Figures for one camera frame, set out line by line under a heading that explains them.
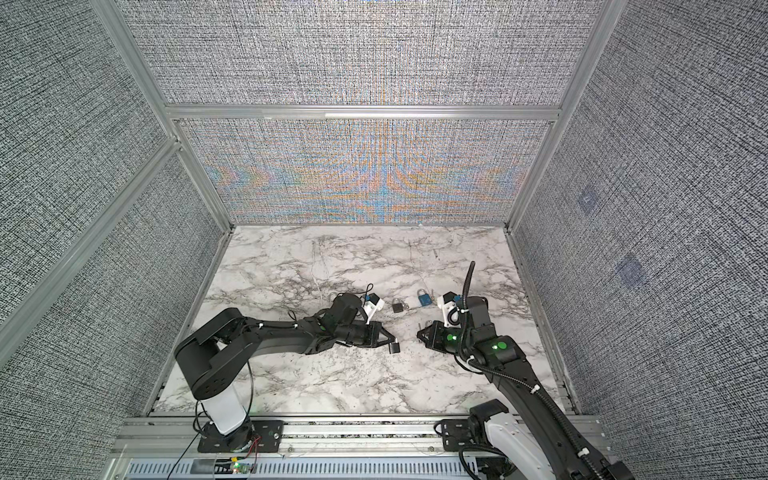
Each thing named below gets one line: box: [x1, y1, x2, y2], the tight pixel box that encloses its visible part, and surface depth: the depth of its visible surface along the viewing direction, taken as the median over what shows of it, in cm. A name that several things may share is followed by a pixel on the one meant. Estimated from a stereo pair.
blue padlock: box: [417, 288, 433, 307], surface depth 99 cm
